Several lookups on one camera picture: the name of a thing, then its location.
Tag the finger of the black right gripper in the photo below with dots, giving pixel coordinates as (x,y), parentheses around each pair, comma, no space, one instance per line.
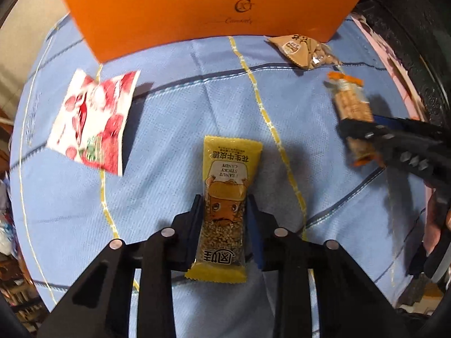
(363,132)
(410,125)

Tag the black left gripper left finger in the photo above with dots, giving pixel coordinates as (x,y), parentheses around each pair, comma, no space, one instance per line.
(137,281)

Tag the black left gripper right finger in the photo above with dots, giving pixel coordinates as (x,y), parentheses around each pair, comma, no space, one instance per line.
(318,283)

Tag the orange cracker pack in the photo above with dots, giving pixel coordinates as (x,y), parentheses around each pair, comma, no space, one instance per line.
(350,103)

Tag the yellow peanut candy bar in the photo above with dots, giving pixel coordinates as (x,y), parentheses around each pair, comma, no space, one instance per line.
(229,168)

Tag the pink cloth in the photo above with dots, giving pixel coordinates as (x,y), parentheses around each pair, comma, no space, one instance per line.
(410,96)

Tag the brown peanut snack bag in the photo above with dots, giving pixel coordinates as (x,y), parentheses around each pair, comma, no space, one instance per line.
(304,51)

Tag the blue checked tablecloth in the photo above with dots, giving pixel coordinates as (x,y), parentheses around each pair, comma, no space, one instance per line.
(67,212)

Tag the strawberry white snack bag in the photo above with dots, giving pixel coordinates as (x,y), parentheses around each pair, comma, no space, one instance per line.
(89,127)

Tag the orange cardboard box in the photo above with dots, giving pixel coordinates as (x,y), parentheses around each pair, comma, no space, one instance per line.
(115,28)

